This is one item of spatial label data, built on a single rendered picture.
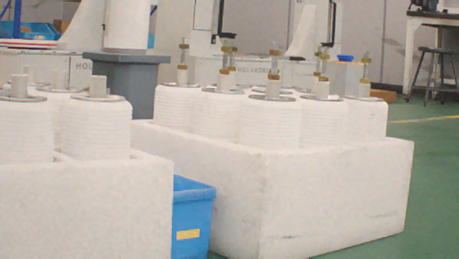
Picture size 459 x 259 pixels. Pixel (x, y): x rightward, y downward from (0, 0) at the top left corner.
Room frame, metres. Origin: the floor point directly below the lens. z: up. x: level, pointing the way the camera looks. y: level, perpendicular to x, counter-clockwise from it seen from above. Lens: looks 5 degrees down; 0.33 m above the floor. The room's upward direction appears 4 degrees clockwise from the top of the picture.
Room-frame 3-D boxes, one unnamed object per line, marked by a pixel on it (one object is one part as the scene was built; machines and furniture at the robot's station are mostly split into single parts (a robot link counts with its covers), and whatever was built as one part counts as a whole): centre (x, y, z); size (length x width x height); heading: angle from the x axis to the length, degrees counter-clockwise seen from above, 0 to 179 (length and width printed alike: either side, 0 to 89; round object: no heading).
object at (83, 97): (0.86, 0.19, 0.25); 0.08 x 0.08 x 0.01
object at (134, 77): (1.46, 0.26, 0.15); 0.15 x 0.15 x 0.30; 49
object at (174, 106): (1.25, 0.12, 0.16); 0.10 x 0.10 x 0.18
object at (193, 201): (1.07, 0.17, 0.06); 0.30 x 0.11 x 0.12; 43
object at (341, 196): (1.24, -0.05, 0.09); 0.39 x 0.39 x 0.18; 42
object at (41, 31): (5.99, 2.07, 0.36); 0.50 x 0.38 x 0.21; 50
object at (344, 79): (1.50, -0.21, 0.16); 0.07 x 0.07 x 0.31; 42
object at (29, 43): (3.13, 1.07, 0.29); 0.30 x 0.30 x 0.06
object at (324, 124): (1.16, -0.13, 0.16); 0.10 x 0.10 x 0.18
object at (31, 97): (0.78, 0.28, 0.25); 0.08 x 0.08 x 0.01
